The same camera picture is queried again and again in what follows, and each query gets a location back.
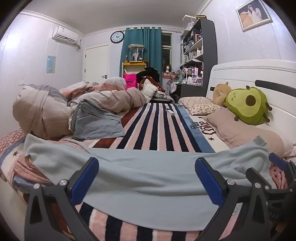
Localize cluttered desk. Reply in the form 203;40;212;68
162;71;204;98

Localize white bed headboard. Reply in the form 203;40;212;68
205;59;296;149

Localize framed wall photo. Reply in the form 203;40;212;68
235;0;274;32

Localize blue wall poster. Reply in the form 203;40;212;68
46;55;56;74

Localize pink grey striped duvet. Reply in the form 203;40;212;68
13;76;147;141

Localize grey blue cloth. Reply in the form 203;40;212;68
69;100;125;140

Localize white cushion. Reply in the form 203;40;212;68
142;83;158;97

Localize teal curtain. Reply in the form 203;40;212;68
120;27;162;78

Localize light blue pants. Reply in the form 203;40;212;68
23;134;278;232

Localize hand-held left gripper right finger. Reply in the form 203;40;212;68
195;158;271;241

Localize dark bookshelf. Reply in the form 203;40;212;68
180;17;218;98

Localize green avocado plush toy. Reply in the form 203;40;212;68
225;86;273;126

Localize pink shopping bag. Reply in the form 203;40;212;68
123;73;137;90

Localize white door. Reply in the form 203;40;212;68
84;44;110;83

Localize round wall clock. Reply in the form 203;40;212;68
110;31;125;44

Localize clear storage box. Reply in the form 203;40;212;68
183;14;197;30

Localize pink beige pillow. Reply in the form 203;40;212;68
207;107;296;158

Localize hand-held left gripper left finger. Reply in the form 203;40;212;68
24;157;100;241

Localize yellow shelf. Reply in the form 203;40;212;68
122;61;148;78

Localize brown plush toy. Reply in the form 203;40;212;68
212;82;232;107

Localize glass display case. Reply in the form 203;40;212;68
128;44;146;62

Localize white air conditioner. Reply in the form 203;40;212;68
51;26;82;49

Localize window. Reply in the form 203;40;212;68
161;32;173;67

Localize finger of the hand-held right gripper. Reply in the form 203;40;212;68
245;168;290;192
268;152;296;186

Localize dark clothes pile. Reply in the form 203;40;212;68
136;67;161;85

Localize black bench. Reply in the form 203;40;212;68
149;97;174;104

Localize floral pillow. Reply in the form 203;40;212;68
179;96;228;116

